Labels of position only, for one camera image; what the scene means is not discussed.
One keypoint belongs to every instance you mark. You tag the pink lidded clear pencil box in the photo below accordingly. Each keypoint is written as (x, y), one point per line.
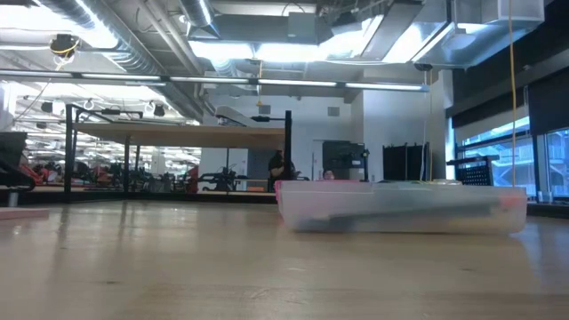
(311, 200)

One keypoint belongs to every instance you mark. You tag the person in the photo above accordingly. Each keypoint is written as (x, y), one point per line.
(278, 169)
(328, 174)

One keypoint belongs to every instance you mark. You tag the wooden shelf with black legs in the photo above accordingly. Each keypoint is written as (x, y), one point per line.
(178, 135)

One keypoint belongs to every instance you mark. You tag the long ceiling light bar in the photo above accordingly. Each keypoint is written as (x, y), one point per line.
(209, 79)

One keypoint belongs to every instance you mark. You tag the black panel screen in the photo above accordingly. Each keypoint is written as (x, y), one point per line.
(406, 162)

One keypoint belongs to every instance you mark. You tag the black perforated cabinet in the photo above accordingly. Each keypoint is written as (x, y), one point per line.
(475, 173)

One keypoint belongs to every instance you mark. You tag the orange red equipment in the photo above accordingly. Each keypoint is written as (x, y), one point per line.
(37, 175)

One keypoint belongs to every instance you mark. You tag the black monitor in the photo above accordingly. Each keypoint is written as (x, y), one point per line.
(12, 149)

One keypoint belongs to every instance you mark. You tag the small silver cylinder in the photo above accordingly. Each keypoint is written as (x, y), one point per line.
(12, 199)

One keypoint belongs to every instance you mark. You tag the black metal table frame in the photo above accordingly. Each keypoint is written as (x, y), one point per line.
(133, 196)

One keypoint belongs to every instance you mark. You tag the black dome camera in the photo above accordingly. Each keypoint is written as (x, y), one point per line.
(423, 66)

